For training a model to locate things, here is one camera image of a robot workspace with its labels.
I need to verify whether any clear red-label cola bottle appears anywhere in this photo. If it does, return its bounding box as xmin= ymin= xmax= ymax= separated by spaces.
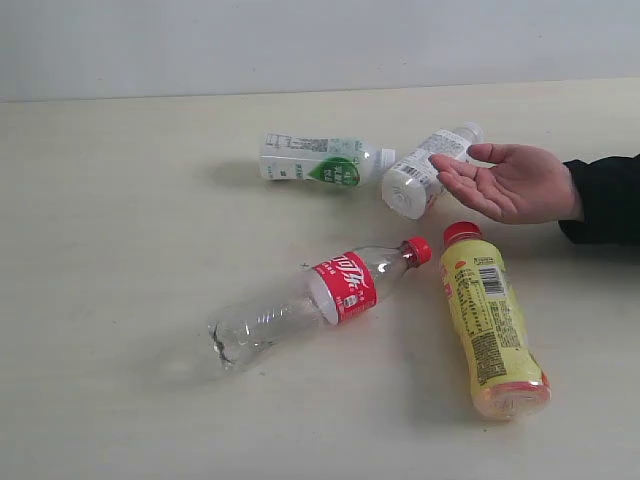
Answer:
xmin=208 ymin=236 xmax=432 ymax=374

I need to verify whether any yellow juice bottle red cap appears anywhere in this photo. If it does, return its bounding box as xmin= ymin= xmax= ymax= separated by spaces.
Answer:
xmin=440 ymin=221 xmax=551 ymax=421

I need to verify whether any person's open hand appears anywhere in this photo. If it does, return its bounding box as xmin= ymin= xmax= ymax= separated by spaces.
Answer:
xmin=430 ymin=144 xmax=584 ymax=224

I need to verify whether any white bottle green leaf label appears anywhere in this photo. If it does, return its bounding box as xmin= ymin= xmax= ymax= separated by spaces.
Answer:
xmin=258 ymin=133 xmax=396 ymax=188

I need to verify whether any black sleeved forearm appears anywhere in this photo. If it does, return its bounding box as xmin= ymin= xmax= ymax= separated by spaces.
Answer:
xmin=559 ymin=156 xmax=639 ymax=246

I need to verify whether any white-label clear tea bottle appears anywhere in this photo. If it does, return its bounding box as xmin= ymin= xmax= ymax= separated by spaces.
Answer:
xmin=381 ymin=122 xmax=484 ymax=220

